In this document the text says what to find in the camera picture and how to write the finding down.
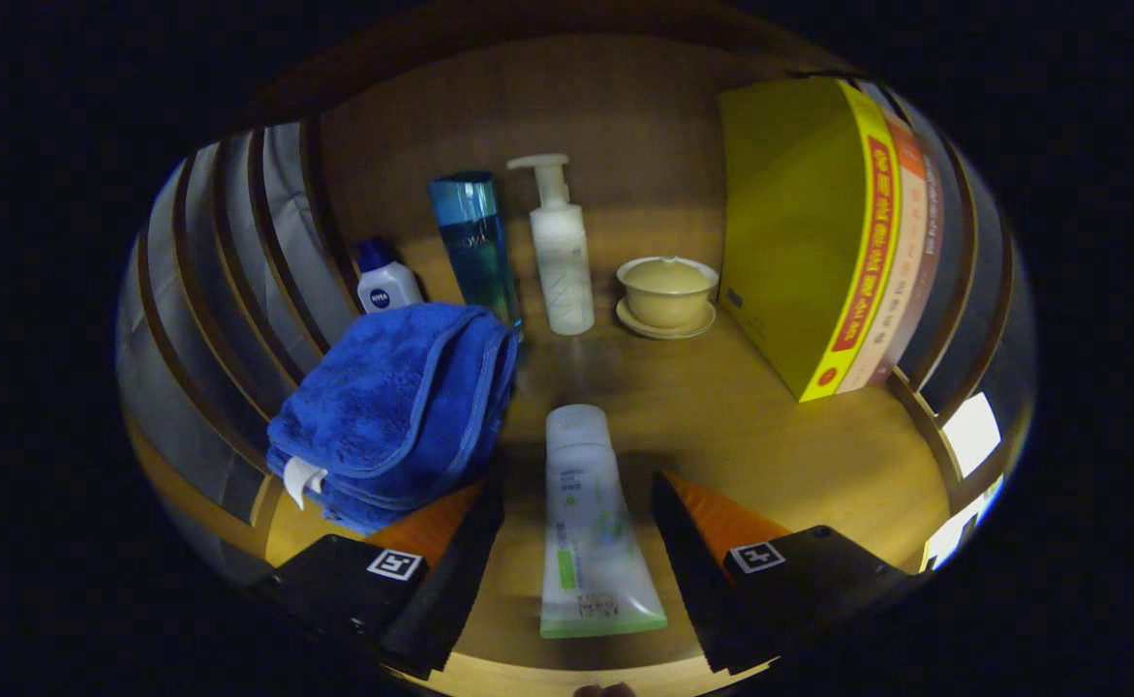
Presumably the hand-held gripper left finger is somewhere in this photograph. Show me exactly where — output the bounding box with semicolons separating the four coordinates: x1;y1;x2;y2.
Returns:
257;479;506;681

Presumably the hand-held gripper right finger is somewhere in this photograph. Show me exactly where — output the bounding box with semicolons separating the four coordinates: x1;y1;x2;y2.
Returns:
650;471;916;676

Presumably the white green squeeze tube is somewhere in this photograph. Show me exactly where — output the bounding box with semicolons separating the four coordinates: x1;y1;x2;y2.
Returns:
539;404;669;640

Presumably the wooden countertop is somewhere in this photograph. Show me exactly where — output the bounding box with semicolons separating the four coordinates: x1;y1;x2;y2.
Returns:
126;203;955;697

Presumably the wooden cabinet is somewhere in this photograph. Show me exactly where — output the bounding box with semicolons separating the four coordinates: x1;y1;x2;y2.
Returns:
116;0;1037;582

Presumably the folded blue towel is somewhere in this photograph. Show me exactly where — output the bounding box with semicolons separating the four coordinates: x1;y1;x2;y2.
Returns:
266;302;521;536

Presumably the beige lidded teacup with saucer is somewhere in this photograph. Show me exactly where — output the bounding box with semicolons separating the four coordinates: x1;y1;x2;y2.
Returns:
615;256;720;341

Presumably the small white bottle blue cap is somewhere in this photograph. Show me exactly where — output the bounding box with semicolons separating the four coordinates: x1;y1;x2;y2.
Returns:
353;237;425;315

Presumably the white pump bottle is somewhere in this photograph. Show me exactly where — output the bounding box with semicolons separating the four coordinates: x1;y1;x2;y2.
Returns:
506;153;597;337

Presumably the tall blue bottle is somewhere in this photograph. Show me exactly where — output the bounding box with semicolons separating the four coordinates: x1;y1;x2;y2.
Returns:
428;171;524;335

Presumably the yellow book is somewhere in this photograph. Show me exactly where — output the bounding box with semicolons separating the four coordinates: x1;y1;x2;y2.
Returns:
718;77;902;403

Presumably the orange book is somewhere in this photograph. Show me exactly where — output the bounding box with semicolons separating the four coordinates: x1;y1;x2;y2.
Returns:
836;82;928;395

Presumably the brown book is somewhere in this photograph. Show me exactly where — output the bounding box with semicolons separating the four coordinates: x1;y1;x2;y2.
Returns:
872;87;945;388

